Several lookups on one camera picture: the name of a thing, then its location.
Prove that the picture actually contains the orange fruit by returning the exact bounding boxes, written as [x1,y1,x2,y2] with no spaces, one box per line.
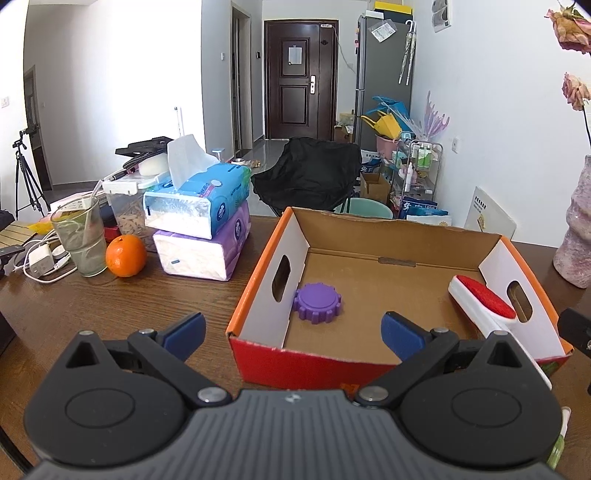
[106,234,147,278]

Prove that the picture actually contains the grey refrigerator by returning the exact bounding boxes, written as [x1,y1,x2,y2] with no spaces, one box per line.
[353,13,416,153]

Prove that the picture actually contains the white red lint brush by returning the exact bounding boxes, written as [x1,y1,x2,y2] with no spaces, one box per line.
[448,274,552,391]

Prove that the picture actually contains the white leaning board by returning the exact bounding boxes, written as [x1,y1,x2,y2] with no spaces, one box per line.
[464,186,517,241]

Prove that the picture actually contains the red cardboard box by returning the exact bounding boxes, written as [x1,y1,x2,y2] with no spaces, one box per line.
[226,206,574,393]

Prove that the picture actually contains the green plastic bottle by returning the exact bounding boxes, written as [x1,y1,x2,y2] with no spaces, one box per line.
[547,406,572,467]

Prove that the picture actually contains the teal bin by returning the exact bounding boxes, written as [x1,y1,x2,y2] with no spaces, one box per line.
[348,198,393,219]

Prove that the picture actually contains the white charger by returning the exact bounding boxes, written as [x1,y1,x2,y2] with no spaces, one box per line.
[28,244,58,277]

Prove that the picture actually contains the dark brown door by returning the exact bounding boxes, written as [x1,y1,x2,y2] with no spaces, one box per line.
[264,19,339,141]

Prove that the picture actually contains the purple ridged lid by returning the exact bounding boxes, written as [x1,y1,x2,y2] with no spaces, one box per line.
[293,282,345,322]

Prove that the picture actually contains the metal storage rack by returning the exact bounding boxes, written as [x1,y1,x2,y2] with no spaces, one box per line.
[392,138,444,217]

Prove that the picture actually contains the black folding chair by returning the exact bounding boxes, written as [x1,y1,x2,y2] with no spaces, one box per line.
[252,137,363,217]

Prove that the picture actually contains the yellow and blue hangers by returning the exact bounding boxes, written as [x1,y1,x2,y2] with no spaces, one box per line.
[360,95,411,139]

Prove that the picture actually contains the small brown cardboard box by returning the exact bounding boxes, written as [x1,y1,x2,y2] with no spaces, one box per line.
[360,173,392,204]

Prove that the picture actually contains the dried rose bouquet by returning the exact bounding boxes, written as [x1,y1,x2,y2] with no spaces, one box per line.
[545,0,591,158]

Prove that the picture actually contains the pink bucket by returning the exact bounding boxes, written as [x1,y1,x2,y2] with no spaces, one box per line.
[376,134,402,160]

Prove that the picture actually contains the folded pale umbrella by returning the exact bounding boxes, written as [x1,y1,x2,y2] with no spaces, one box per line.
[398,19,417,86]

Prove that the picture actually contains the wooden slatted seat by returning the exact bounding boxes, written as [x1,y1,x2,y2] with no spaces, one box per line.
[0,220,51,250]

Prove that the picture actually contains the purple tissue pack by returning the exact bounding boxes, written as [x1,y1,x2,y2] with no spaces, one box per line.
[152,200,252,282]

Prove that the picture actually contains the black tripod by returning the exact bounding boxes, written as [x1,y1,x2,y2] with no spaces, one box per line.
[11,129,51,220]

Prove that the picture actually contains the blue tissue pack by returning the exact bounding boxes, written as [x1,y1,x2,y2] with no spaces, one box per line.
[143,134,252,240]

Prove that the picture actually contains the blue packets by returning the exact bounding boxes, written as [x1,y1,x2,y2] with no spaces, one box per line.
[399,196,448,220]

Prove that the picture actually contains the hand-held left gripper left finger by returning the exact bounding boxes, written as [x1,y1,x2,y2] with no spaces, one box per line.
[65,312,232,409]

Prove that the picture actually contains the clear plastic snack container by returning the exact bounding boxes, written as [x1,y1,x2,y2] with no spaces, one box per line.
[102,171,171,252]

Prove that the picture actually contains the black folding stand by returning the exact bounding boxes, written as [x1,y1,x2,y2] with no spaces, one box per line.
[115,137,175,160]

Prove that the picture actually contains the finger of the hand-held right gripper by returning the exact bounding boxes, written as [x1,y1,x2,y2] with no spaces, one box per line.
[557,308,591,356]

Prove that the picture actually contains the white cables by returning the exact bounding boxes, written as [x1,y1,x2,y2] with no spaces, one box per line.
[14,226,79,282]

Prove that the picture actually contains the clear drinking glass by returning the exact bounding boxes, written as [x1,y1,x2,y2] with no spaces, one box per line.
[50,198,109,278]

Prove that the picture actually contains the white straw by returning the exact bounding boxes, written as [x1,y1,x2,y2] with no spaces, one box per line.
[82,180,105,232]

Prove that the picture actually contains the pink textured vase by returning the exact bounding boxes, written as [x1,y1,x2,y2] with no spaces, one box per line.
[553,154,591,289]

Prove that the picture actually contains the white round roll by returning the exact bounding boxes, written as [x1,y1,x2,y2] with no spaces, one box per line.
[139,154,171,177]

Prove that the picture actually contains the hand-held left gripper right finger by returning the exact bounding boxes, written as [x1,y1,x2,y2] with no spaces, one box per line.
[353,311,529,409]

